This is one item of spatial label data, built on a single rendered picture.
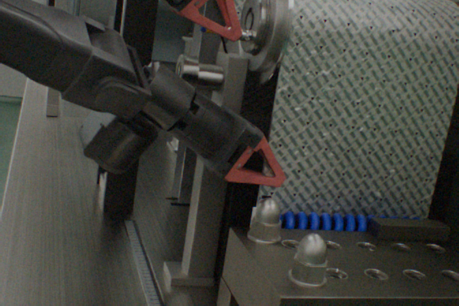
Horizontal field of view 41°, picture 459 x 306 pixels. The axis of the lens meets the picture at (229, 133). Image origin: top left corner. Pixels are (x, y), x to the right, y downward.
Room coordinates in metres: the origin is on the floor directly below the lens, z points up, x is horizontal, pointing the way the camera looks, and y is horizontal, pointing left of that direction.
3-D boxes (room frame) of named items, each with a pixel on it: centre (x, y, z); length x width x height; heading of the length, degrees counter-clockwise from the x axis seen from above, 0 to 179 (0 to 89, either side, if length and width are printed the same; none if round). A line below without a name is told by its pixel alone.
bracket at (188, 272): (0.77, 0.03, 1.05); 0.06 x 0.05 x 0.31; 108
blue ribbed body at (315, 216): (0.71, -0.16, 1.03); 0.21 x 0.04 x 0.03; 108
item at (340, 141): (0.73, -0.16, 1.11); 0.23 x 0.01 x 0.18; 108
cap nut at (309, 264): (0.53, -0.09, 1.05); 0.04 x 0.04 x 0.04
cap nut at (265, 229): (0.62, -0.05, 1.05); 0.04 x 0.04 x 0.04
